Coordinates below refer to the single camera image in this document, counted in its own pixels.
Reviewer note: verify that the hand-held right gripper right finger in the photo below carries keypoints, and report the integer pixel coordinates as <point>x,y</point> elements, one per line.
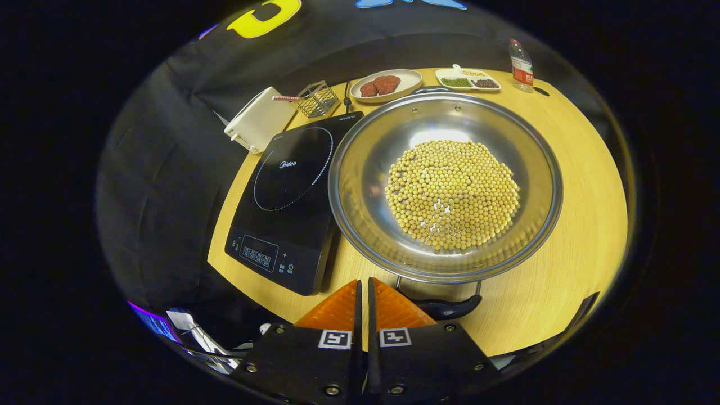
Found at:
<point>427,360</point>

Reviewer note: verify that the black induction cooktop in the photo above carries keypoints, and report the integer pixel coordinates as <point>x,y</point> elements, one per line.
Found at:
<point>287,219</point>

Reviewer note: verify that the pile of yellow soybeans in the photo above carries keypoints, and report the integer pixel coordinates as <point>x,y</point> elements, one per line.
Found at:
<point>453,194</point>

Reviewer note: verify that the black table grommet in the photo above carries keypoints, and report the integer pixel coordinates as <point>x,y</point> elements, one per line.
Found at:
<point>541,91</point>

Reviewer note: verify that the blue purple screen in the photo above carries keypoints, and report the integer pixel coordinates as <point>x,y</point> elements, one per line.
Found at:
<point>154,323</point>

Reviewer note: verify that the red raw meat patty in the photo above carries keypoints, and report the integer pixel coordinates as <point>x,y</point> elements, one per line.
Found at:
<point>369,89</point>
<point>387,84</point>

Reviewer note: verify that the white divided dish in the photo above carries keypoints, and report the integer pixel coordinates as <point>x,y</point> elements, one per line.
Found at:
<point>450,72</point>

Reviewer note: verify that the small heap of yellow beans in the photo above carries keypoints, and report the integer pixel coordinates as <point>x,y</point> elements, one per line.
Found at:
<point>474,73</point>

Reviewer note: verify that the pile of dark red beans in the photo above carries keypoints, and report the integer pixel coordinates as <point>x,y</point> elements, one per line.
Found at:
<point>486,84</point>

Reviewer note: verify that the white oval plate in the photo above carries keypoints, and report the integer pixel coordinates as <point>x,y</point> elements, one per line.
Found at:
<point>408,79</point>

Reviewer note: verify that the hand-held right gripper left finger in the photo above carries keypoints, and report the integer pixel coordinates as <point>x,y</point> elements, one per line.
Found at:
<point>304,365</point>

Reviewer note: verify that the clear plastic water bottle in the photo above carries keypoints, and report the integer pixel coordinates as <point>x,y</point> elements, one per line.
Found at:
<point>522,70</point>

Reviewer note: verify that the red striped straw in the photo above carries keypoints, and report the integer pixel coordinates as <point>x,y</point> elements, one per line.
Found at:
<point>284,98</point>

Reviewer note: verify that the pile of green mung beans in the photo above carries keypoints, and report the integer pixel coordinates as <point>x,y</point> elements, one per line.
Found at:
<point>455,82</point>

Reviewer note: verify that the white toaster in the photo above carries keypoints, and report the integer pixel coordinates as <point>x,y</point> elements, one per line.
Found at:
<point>261,119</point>

